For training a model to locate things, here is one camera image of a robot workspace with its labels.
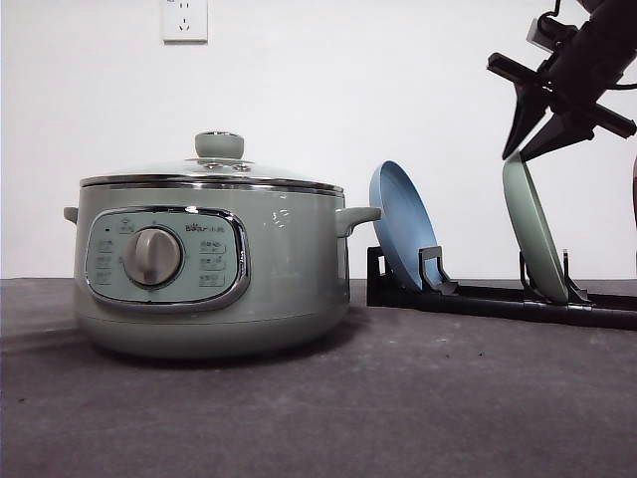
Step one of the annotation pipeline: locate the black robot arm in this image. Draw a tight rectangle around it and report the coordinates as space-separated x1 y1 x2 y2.
487 0 637 161

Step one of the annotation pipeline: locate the black dish rack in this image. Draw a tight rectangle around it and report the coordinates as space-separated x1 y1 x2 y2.
367 246 637 331

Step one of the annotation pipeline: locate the dark red object at edge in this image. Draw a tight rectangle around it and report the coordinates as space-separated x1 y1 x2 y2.
633 155 637 228

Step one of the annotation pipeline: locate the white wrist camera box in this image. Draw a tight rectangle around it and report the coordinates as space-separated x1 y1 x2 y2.
527 16 555 53

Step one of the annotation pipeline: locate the green electric steamer pot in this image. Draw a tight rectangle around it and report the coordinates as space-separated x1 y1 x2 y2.
64 182 381 359

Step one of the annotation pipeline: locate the blue plate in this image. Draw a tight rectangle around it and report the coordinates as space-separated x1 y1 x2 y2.
369 160 441 291

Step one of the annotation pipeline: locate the green plate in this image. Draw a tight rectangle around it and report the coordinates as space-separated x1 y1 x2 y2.
503 154 568 303

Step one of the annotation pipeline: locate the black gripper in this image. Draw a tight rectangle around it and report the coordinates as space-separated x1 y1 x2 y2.
486 52 637 162

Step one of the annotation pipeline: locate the glass lid with green knob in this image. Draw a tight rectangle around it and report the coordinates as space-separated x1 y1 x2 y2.
80 130 344 195

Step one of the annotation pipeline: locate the white wall socket left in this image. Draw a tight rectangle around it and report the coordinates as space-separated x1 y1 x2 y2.
160 0 208 48

